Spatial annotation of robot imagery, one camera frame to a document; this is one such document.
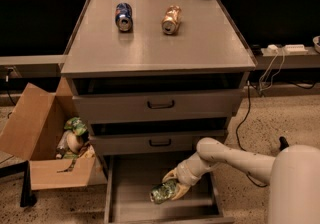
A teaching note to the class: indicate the grey top drawer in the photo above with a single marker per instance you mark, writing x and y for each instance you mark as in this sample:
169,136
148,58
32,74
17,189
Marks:
160,106

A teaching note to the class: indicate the grey open bottom drawer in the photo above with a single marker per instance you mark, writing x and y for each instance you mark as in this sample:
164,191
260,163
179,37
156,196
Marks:
131,178

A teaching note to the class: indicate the white power strip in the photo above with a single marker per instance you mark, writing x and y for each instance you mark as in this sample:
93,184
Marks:
296,49

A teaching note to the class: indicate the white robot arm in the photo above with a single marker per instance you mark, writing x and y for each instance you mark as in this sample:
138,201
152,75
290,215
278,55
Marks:
293,177

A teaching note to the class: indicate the black floor stand leg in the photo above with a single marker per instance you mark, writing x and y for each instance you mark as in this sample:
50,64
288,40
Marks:
283,143

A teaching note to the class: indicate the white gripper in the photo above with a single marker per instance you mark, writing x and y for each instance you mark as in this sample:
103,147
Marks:
184,172

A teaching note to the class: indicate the gold soda can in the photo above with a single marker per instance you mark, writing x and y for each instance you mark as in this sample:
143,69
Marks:
171,21

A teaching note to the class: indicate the crushed green can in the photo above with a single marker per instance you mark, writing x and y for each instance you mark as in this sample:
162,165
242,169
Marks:
163,192

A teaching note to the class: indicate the blue soda can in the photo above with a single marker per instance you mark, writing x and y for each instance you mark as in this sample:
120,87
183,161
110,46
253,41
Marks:
123,17

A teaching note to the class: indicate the grey middle drawer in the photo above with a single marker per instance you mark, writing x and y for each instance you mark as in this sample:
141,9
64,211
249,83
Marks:
152,142

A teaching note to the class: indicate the brown cardboard box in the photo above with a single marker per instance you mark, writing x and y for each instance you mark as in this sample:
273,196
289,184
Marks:
32,133

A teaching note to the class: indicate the black chair leg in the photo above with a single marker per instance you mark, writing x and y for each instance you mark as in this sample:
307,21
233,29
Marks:
27,198

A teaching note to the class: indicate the grey drawer cabinet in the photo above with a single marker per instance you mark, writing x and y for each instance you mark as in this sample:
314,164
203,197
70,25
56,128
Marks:
204,54

